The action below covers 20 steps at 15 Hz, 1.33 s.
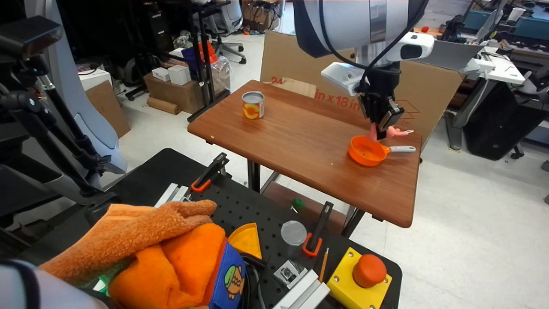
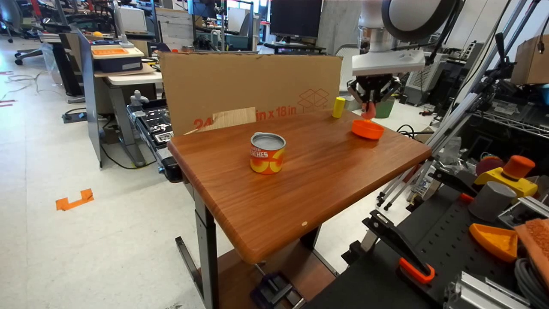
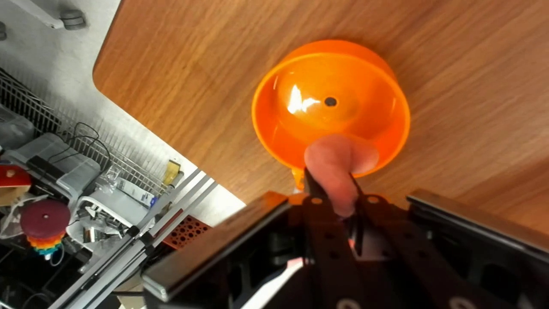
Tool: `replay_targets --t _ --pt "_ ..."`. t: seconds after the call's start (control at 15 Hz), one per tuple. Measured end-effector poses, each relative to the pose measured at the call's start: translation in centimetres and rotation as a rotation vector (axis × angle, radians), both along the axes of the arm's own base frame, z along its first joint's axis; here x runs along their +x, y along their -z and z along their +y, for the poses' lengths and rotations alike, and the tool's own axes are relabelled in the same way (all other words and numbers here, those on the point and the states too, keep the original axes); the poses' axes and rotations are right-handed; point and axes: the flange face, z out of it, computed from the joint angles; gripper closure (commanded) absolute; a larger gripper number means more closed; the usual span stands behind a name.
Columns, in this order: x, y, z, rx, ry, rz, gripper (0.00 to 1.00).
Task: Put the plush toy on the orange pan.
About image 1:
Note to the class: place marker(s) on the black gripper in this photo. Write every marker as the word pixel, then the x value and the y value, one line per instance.
pixel 382 80

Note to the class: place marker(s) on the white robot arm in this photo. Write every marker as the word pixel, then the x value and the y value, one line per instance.
pixel 354 23

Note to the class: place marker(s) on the orange plush fabric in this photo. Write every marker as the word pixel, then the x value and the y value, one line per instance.
pixel 178 268

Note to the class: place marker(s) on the large cardboard sheet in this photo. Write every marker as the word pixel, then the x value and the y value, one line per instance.
pixel 286 57

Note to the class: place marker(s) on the black bag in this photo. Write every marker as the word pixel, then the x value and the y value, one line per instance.
pixel 498 126

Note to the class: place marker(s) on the white desk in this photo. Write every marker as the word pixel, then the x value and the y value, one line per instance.
pixel 498 69

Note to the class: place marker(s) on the wooden table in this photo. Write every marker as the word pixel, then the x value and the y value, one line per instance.
pixel 255 174

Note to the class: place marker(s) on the orange and black bar clamp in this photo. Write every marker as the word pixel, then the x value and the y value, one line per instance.
pixel 313 243
pixel 208 174

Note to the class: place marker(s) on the grey round disc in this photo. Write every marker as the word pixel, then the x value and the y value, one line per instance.
pixel 294 232

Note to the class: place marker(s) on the black perforated breadboard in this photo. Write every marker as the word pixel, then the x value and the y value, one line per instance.
pixel 251 207

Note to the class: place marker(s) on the wooden pencil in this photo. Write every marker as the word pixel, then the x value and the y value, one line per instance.
pixel 325 265

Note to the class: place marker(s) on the yellow emergency stop box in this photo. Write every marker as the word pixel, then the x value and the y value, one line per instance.
pixel 349 289

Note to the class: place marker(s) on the black office chair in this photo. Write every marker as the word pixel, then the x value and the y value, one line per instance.
pixel 229 18

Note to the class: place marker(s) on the yellow orange wedge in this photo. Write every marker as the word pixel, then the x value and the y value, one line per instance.
pixel 250 241

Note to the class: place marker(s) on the black and white marker tag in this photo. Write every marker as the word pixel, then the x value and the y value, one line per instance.
pixel 287 274

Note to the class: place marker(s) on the silver aluminium extrusion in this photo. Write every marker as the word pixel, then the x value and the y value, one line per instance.
pixel 306 292

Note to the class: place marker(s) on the cardboard box with white contents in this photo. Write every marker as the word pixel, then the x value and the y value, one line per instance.
pixel 183 95

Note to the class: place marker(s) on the plain cardboard box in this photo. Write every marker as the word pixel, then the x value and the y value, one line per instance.
pixel 109 109

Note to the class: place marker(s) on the fuzzy orange glove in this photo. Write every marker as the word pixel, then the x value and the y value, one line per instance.
pixel 126 234

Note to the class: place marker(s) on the white fabric with dark trim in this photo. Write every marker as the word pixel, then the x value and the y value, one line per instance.
pixel 58 294

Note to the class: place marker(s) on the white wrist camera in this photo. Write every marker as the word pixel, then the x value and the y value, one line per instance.
pixel 421 45

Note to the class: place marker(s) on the silver metal bracket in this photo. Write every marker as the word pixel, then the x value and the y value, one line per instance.
pixel 172 193

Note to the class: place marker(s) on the black camera tripod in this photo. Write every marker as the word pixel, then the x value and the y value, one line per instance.
pixel 27 40

